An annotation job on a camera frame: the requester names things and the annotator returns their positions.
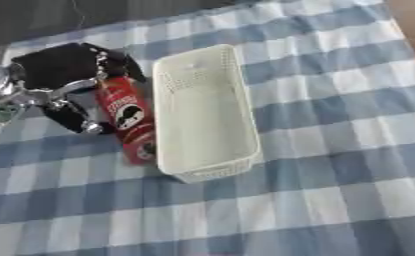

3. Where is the red cylindrical chips can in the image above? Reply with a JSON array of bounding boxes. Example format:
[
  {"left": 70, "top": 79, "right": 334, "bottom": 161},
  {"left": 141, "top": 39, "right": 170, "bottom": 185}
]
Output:
[{"left": 93, "top": 76, "right": 158, "bottom": 166}]

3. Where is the white plastic basket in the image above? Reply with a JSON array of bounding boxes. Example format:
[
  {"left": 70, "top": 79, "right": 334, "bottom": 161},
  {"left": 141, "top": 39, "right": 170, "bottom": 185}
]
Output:
[{"left": 151, "top": 43, "right": 263, "bottom": 184}]

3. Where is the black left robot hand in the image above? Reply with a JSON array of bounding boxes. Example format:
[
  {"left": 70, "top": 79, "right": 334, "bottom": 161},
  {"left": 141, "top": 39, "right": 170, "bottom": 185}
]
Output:
[{"left": 7, "top": 42, "right": 148, "bottom": 136}]

